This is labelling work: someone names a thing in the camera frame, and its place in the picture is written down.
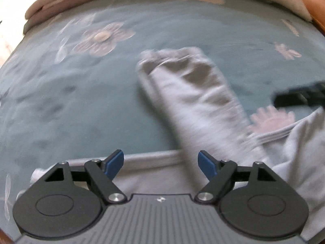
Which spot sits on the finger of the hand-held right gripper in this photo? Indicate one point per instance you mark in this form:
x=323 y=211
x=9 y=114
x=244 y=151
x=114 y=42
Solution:
x=299 y=96

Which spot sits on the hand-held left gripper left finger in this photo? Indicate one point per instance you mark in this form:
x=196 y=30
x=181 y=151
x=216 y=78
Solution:
x=114 y=165

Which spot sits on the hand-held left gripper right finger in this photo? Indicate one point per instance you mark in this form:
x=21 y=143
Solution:
x=207 y=166

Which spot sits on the grey sweatpants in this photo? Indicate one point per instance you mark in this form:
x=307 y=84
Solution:
x=198 y=101

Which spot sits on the teal floral bed sheet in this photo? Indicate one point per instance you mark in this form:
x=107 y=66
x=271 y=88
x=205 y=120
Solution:
x=88 y=101

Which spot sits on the wooden headboard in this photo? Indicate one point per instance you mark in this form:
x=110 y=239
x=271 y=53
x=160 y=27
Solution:
x=318 y=5

